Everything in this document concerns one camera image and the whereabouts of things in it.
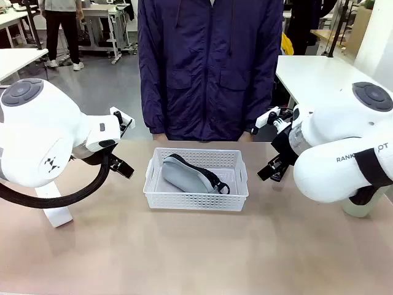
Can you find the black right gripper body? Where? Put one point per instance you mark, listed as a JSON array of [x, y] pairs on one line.
[[285, 147]]

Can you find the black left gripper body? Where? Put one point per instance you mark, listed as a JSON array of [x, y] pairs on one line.
[[95, 155]]

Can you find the grey pouch with black zipper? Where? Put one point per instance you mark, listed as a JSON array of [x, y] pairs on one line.
[[184, 176]]

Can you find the light green plastic cup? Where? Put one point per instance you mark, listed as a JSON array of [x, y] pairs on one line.
[[357, 209]]

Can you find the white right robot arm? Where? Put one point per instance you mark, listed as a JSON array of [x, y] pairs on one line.
[[334, 129]]

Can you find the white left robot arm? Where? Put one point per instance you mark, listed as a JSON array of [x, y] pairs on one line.
[[40, 132]]

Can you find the white perforated plastic basket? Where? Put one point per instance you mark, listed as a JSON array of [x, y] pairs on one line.
[[196, 202]]

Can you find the person's left hand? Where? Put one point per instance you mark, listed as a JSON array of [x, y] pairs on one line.
[[246, 137]]

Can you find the person's right hand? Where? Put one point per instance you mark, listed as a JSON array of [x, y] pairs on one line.
[[159, 137]]

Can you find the black wrist watch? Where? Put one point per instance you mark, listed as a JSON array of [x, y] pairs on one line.
[[254, 131]]

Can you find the large white side table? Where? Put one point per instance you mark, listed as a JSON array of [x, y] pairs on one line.
[[322, 77]]

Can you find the yellow jacket on chair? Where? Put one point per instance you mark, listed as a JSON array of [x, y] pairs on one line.
[[287, 44]]

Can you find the person in purple jacket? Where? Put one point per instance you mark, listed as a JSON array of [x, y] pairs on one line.
[[208, 67]]

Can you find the wooden background desk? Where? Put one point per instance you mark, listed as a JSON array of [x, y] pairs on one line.
[[325, 35]]

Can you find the white table with grey leg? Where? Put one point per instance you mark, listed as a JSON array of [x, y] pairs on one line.
[[18, 61]]

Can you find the background person in black trousers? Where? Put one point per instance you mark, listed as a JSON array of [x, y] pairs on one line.
[[61, 30]]

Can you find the black slanted pole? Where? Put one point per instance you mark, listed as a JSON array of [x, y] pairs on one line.
[[337, 27]]

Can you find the white background workbench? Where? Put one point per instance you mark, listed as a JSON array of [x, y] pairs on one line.
[[104, 18]]

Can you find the brown cardboard cabinet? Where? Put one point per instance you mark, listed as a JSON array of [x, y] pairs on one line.
[[360, 30]]

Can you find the black clamp stand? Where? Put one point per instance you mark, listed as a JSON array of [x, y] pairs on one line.
[[34, 27]]

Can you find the white background desk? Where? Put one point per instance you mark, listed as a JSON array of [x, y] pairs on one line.
[[12, 18]]

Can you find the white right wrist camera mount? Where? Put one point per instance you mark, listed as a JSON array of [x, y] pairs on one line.
[[264, 119]]

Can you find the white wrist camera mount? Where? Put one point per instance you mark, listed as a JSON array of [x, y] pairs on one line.
[[127, 118], [264, 119]]

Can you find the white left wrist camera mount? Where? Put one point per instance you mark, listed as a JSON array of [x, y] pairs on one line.
[[127, 118]]

